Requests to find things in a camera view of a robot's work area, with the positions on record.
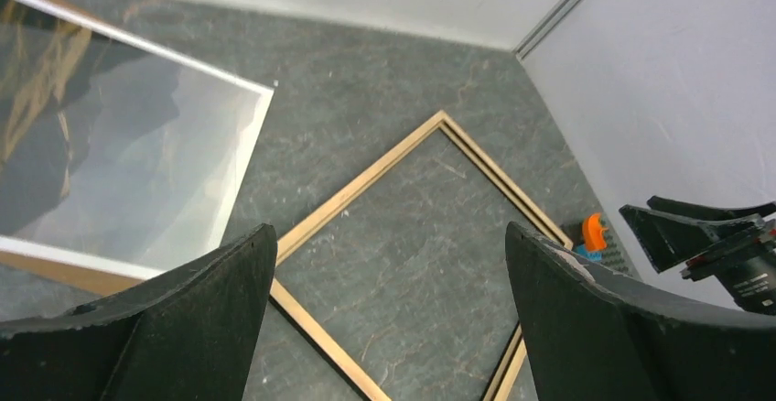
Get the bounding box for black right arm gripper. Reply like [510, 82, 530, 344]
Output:
[505, 196, 775, 400]

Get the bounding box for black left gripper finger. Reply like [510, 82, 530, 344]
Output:
[1, 224, 277, 400]

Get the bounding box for light wooden picture frame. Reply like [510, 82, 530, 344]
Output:
[271, 112, 571, 400]

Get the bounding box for landscape photo print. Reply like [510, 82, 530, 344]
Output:
[1, 0, 274, 279]

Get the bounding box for dark grey brick baseplate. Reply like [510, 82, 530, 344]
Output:
[562, 212, 638, 278]

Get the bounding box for blue brick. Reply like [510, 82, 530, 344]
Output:
[574, 244, 602, 262]

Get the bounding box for orange curved brick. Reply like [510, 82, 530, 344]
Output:
[581, 212, 609, 252]

